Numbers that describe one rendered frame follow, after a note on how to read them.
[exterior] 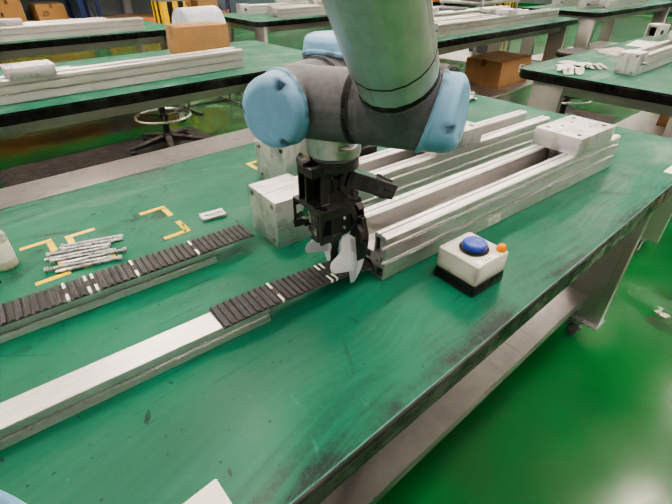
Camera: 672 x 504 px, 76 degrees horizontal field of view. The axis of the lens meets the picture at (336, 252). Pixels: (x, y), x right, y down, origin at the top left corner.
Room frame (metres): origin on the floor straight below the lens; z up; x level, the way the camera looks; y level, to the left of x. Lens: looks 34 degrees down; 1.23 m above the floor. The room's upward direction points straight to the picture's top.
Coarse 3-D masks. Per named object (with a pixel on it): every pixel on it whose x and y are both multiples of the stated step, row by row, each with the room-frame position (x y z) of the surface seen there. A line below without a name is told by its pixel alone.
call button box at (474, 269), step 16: (448, 256) 0.57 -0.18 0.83; (464, 256) 0.56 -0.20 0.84; (480, 256) 0.56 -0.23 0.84; (496, 256) 0.56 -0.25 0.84; (448, 272) 0.57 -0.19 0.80; (464, 272) 0.54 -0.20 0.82; (480, 272) 0.53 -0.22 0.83; (496, 272) 0.56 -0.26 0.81; (464, 288) 0.54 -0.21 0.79; (480, 288) 0.54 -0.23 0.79
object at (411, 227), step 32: (512, 160) 0.90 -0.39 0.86; (544, 160) 0.99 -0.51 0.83; (576, 160) 0.93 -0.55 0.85; (608, 160) 1.04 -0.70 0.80; (416, 192) 0.74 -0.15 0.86; (448, 192) 0.77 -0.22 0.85; (480, 192) 0.74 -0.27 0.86; (512, 192) 0.78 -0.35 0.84; (544, 192) 0.86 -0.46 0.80; (384, 224) 0.67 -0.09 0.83; (416, 224) 0.62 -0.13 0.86; (448, 224) 0.67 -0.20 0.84; (480, 224) 0.73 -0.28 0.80; (384, 256) 0.58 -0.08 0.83; (416, 256) 0.62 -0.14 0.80
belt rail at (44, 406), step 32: (192, 320) 0.45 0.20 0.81; (256, 320) 0.46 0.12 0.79; (128, 352) 0.39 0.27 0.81; (160, 352) 0.39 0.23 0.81; (192, 352) 0.40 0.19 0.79; (64, 384) 0.34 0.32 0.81; (96, 384) 0.34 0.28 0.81; (128, 384) 0.35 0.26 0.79; (0, 416) 0.29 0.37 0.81; (32, 416) 0.29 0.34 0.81; (64, 416) 0.31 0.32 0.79; (0, 448) 0.27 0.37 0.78
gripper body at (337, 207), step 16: (304, 160) 0.56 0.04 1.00; (304, 176) 0.54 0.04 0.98; (320, 176) 0.54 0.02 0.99; (336, 176) 0.57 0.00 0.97; (304, 192) 0.56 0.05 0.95; (320, 192) 0.54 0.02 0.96; (336, 192) 0.56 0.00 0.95; (352, 192) 0.57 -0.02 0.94; (304, 208) 0.56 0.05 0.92; (320, 208) 0.54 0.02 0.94; (336, 208) 0.53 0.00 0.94; (352, 208) 0.55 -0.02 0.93; (304, 224) 0.56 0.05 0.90; (320, 224) 0.52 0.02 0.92; (336, 224) 0.54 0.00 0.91; (352, 224) 0.55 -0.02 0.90; (320, 240) 0.52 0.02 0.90; (336, 240) 0.53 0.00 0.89
